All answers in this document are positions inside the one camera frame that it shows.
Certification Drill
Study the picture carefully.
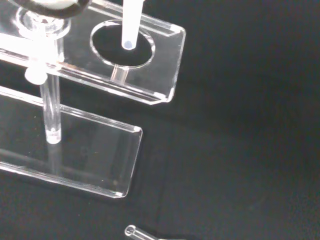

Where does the clear glass weighing funnel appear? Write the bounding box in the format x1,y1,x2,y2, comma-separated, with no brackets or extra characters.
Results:
124,224,163,240

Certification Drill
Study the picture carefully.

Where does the clear acrylic funnel stand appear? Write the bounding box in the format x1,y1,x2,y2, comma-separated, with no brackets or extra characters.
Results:
0,0,187,200

